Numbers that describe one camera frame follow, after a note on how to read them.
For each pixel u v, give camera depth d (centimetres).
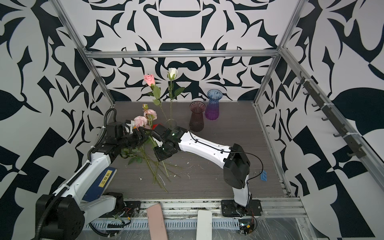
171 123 85
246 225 71
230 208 74
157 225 69
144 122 80
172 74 74
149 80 71
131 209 73
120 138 66
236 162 45
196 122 107
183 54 92
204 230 65
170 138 54
